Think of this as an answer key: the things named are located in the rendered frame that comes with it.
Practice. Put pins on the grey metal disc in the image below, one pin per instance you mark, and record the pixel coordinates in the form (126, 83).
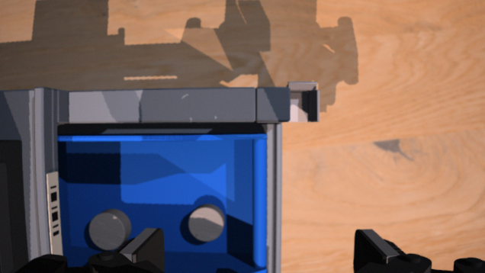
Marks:
(110, 229)
(206, 223)

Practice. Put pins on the dark grey tool case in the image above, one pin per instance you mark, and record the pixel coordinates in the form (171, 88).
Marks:
(13, 237)

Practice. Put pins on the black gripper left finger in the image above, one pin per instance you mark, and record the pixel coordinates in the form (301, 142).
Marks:
(131, 257)

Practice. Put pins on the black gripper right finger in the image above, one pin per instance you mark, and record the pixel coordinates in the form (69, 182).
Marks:
(372, 254)

